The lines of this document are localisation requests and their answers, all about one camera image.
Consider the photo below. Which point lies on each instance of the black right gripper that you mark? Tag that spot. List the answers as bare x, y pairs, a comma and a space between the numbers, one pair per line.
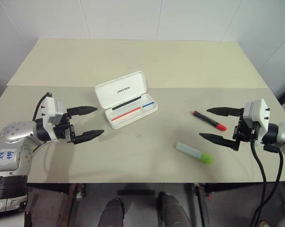
245, 131

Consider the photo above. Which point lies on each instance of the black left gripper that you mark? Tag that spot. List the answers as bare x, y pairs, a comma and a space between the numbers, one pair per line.
62, 128

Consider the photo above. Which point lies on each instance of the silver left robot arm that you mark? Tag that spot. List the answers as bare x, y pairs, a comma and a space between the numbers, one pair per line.
13, 134

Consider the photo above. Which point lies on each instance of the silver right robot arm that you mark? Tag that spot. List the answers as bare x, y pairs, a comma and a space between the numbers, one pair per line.
282, 134

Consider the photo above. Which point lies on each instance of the open white pencil case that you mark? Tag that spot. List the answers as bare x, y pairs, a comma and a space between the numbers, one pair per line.
125, 100

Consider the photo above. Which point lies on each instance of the black marker with red cap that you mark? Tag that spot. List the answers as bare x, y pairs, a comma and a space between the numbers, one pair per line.
207, 120

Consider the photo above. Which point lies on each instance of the pale highlighter with green cap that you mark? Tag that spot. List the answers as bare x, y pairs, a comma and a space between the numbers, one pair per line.
194, 153

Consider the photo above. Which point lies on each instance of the rusty table leg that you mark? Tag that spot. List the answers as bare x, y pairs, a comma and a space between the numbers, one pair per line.
72, 203

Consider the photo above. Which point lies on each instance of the black table leg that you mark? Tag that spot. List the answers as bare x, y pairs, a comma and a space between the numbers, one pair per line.
202, 205

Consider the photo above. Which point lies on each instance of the black flat bar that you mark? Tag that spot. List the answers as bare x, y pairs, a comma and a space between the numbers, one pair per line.
136, 192

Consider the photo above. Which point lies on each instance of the small dark rounded shape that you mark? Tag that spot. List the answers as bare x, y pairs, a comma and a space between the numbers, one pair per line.
113, 212

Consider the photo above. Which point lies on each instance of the large dark rounded shape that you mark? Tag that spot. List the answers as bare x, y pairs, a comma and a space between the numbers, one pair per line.
173, 210

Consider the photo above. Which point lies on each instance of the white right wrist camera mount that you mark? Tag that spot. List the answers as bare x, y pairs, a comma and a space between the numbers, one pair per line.
259, 116

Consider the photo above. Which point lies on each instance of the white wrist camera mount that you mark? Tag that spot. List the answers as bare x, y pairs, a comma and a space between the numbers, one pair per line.
259, 116
47, 111

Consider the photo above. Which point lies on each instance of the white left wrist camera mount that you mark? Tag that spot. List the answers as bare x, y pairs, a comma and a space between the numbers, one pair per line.
47, 111

